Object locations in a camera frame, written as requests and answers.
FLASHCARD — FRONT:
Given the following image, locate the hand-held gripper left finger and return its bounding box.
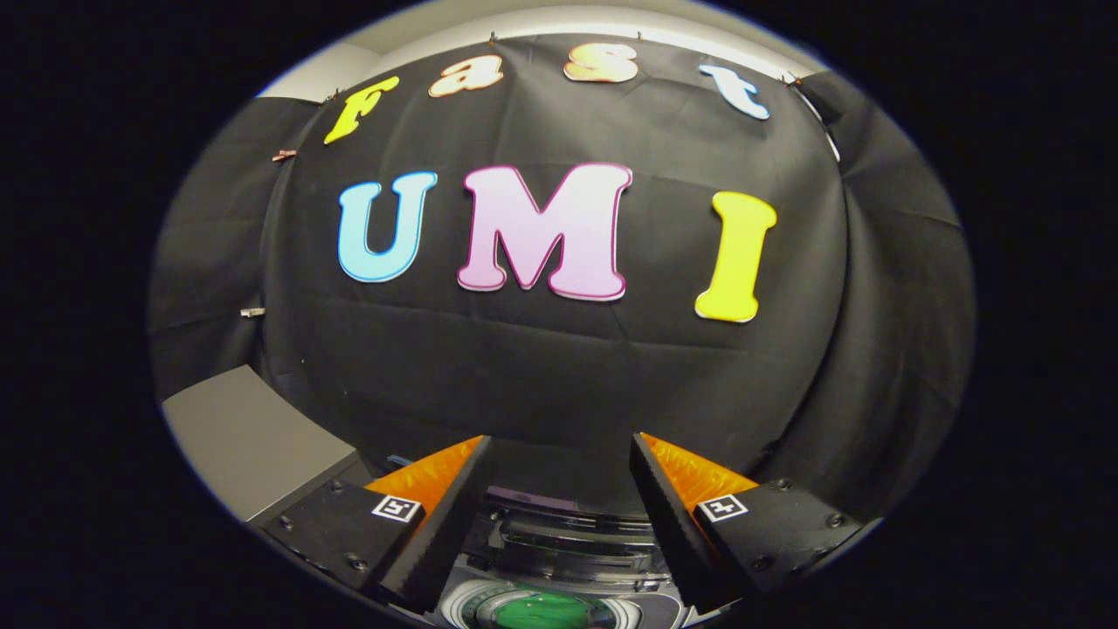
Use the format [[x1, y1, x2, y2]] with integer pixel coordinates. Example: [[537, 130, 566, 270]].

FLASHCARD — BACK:
[[262, 435, 492, 612]]

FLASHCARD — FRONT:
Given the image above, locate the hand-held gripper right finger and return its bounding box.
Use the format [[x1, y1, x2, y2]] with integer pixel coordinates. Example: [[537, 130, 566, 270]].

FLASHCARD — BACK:
[[631, 432, 883, 612]]

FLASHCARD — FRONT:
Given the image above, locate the grey washing machine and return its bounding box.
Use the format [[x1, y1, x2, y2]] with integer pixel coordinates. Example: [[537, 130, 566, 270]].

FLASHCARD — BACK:
[[435, 485, 700, 629]]

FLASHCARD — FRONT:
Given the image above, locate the green polo shirt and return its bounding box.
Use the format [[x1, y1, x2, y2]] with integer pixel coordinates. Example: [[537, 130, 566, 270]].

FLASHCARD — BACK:
[[493, 590, 605, 629]]

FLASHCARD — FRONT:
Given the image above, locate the black backdrop cloth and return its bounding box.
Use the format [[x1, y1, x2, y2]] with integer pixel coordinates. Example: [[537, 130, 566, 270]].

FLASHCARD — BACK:
[[148, 33, 977, 525]]

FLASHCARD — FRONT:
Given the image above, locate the grey cabinet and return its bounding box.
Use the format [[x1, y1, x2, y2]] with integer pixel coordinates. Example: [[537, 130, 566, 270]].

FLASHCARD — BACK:
[[162, 365, 372, 525]]

